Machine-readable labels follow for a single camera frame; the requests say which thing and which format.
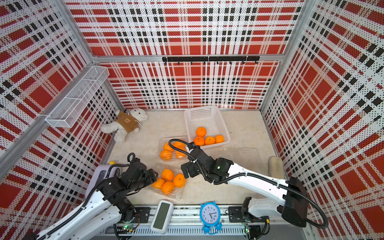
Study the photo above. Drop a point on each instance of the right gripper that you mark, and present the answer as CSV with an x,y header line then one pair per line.
x,y
190,166

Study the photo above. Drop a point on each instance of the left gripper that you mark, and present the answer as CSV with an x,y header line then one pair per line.
x,y
150,176

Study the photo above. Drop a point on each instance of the orange front container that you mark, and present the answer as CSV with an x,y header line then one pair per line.
x,y
179,181
168,188
167,175
158,184

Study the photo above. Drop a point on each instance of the orange three container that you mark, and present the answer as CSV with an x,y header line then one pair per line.
x,y
210,140

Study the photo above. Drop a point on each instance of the orange four container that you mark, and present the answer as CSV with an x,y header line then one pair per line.
x,y
219,139

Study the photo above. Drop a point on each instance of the clear clamshell container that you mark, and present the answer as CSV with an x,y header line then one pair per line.
x,y
249,158
166,140
178,192

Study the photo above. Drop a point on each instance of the orange two container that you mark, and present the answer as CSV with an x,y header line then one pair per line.
x,y
199,141

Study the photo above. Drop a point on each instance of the orange one container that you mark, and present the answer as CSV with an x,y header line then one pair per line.
x,y
201,132

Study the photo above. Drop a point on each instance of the white plastic basket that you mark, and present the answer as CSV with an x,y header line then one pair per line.
x,y
210,118

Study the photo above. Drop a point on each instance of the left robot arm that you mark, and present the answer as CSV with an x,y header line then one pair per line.
x,y
107,204

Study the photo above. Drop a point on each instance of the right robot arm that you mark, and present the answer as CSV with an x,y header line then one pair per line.
x,y
285,198

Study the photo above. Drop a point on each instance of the purple white speaker box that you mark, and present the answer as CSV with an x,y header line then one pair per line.
x,y
100,174

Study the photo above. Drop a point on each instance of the blue alarm clock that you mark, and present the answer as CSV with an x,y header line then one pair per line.
x,y
210,216

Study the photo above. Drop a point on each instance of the white digital timer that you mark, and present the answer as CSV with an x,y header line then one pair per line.
x,y
162,217

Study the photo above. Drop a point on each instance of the white teddy bear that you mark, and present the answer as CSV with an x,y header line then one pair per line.
x,y
125,123

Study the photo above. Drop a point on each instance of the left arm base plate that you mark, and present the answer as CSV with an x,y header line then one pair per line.
x,y
142,215

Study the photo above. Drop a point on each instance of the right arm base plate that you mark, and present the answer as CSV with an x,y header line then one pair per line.
x,y
236,215

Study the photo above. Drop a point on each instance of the white wire wall shelf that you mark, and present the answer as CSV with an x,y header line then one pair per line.
x,y
69,109

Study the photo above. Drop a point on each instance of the black hook rail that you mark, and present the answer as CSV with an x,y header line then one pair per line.
x,y
211,59

